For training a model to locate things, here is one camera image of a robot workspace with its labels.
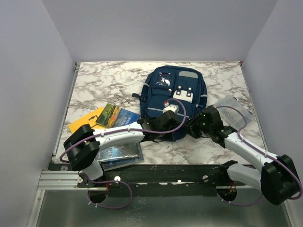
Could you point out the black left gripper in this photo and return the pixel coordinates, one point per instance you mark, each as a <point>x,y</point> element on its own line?
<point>168,137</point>

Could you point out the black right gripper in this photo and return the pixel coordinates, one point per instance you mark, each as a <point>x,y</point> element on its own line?
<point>192,123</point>

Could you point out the Wuthering Heights dark book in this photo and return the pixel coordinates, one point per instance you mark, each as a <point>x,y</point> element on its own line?
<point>119,152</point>

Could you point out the navy blue student backpack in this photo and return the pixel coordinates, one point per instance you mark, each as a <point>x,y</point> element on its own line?
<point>185,84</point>

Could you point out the dark book underneath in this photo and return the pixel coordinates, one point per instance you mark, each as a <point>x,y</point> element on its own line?
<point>111,165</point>

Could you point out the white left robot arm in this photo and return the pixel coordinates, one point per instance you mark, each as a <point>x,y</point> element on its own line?
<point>83,145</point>

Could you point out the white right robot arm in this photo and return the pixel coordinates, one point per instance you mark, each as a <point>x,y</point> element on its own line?
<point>275,176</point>

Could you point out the clear plastic organizer box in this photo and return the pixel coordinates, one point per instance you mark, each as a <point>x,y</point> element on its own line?
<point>233,112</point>

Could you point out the Animal Farm blue book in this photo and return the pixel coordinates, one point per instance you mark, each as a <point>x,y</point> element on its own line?
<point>115,116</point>

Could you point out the yellow notebook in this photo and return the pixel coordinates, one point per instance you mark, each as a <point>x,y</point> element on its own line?
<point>87,119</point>

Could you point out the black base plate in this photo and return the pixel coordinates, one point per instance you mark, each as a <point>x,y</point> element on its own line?
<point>168,181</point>

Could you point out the aluminium rail frame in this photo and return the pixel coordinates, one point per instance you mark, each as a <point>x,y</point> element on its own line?
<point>62,204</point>

